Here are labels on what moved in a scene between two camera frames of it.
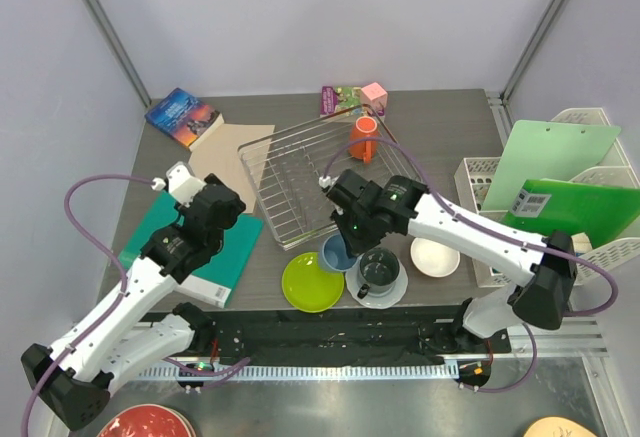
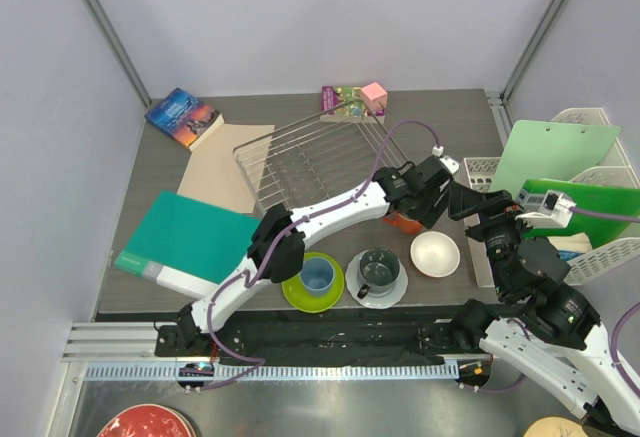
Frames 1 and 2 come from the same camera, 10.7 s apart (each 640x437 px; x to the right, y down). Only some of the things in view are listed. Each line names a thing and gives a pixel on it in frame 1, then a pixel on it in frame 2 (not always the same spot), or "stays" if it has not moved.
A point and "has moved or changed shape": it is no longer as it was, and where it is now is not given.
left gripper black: (238, 208) -> (429, 216)
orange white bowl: (435, 260) stays
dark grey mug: (379, 271) stays
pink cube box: (374, 96) stays
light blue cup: (335, 253) -> (317, 276)
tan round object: (558, 426) stays
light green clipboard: (535, 150) stays
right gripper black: (355, 246) -> (497, 207)
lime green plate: (309, 288) stays
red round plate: (147, 421) stays
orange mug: (365, 128) has moved or changed shape
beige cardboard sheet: (238, 155) stays
